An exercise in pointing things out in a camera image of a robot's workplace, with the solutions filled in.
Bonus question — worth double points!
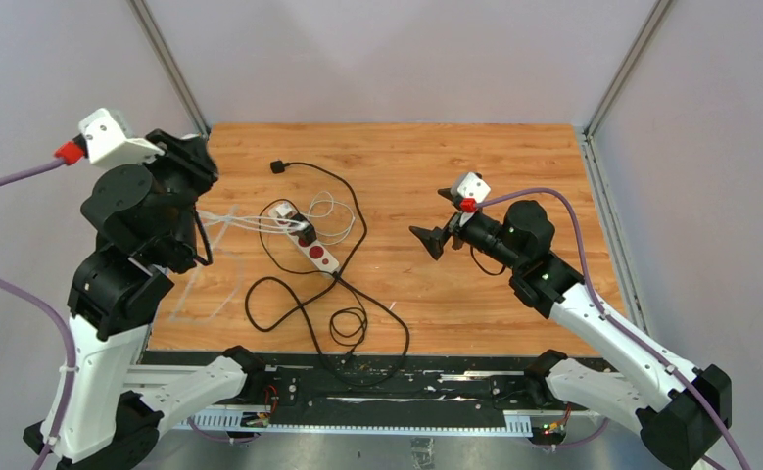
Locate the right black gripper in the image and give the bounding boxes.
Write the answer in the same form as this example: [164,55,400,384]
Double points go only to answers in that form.
[409,210,523,273]

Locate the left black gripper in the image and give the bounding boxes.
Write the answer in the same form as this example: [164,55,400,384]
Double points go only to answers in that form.
[118,126,221,259]

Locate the thin black usb cable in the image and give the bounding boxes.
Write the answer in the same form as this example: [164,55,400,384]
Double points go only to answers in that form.
[258,197,369,356]

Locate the white usb charger plug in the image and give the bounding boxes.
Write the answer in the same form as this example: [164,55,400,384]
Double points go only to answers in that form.
[268,201,297,219]

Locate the white charger cable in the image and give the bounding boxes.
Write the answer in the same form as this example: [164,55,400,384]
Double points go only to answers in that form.
[293,189,357,247]

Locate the white red power strip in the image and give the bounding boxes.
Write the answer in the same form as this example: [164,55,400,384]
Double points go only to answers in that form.
[286,230,341,275]

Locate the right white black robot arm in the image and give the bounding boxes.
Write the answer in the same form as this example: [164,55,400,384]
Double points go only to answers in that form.
[409,188,748,469]

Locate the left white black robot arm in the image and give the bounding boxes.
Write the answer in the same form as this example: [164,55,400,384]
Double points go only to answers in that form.
[24,129,266,469]

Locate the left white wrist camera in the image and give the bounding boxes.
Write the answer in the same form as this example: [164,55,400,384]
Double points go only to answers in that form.
[53,108,165,169]

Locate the black power cord plug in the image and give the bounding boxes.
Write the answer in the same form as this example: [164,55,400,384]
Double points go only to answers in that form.
[269,160,288,174]

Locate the aluminium frame rail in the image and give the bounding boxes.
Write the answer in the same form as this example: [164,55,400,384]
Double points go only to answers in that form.
[82,362,713,470]

